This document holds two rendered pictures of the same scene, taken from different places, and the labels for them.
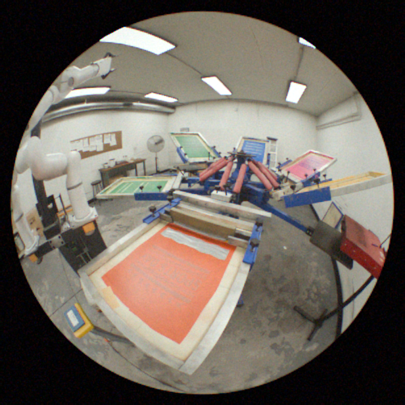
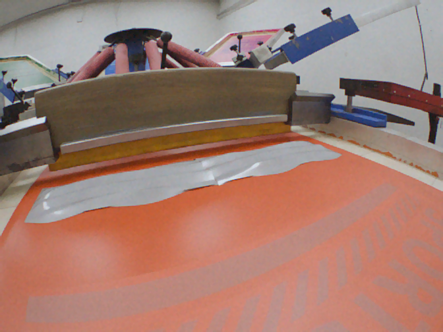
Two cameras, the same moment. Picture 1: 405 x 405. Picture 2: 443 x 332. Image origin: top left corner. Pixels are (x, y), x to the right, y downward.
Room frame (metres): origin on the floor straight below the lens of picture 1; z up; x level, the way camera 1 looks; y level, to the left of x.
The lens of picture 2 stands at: (0.34, 0.19, 1.04)
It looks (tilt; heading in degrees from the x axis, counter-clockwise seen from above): 22 degrees down; 309
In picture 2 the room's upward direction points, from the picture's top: 1 degrees counter-clockwise
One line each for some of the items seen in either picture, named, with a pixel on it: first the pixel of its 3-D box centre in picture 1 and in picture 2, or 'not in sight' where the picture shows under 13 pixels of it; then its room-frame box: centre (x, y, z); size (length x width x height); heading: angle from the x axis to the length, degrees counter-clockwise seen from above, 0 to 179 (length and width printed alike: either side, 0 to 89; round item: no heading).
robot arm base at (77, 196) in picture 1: (78, 200); not in sight; (0.38, 0.59, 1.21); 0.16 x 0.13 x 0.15; 52
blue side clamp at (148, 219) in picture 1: (162, 214); not in sight; (0.70, 0.24, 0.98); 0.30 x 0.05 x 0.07; 154
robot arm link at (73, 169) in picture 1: (70, 169); not in sight; (0.36, 0.58, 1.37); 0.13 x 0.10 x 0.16; 110
